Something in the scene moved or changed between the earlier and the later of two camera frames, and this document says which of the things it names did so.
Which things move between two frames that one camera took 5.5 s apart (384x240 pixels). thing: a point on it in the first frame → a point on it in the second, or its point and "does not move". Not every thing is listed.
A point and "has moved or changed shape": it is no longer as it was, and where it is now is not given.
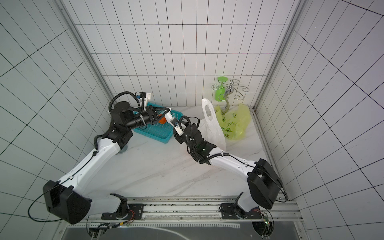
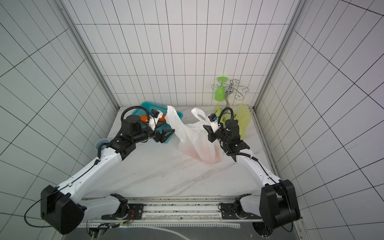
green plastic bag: (235, 124) does not move
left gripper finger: (156, 120) → (162, 139)
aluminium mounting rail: (179, 212) does not move
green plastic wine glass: (220, 93) does not move
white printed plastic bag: (210, 127) has moved or changed shape
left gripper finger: (167, 109) → (166, 133)
